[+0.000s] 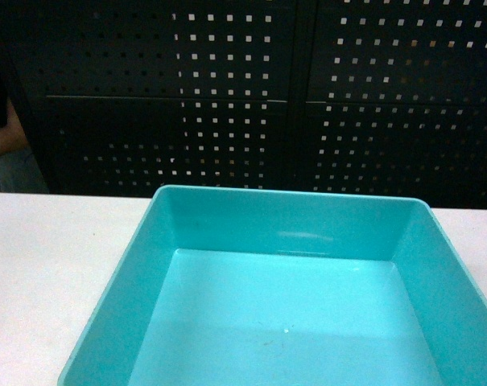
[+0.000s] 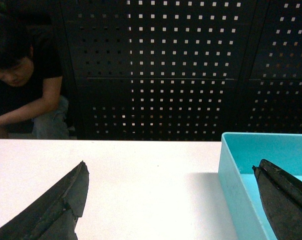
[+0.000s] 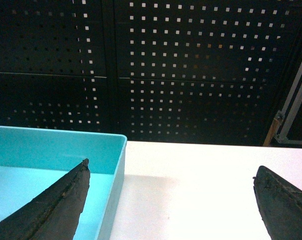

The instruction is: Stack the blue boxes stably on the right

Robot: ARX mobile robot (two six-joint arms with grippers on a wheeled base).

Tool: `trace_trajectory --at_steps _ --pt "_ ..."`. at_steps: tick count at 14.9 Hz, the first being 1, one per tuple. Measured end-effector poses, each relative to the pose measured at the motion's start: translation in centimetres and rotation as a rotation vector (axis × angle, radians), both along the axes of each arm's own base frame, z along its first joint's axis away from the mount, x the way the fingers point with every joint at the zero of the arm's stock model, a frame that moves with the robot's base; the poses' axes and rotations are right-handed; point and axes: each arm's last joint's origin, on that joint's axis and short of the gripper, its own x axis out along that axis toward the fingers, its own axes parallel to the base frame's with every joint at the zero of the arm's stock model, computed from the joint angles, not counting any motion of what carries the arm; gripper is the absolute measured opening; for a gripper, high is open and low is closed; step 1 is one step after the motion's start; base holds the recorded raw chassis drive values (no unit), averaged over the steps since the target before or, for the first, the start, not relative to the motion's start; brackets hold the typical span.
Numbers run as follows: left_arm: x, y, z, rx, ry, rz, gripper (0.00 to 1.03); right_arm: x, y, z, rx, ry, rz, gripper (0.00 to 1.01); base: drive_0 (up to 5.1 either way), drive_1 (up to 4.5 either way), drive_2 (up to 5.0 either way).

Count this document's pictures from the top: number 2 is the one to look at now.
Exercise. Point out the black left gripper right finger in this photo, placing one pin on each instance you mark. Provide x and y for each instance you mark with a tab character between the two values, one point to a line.
281	197

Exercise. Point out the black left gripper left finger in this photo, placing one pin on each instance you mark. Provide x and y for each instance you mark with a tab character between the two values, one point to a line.
54	214

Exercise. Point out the light teal plastic bin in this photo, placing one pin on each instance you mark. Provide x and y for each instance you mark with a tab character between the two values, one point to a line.
239	153

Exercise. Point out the seated person in black shirt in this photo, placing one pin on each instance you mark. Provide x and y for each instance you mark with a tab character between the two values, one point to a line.
30	81

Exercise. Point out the black perforated metal panel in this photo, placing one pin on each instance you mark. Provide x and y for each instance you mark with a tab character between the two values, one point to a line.
181	70

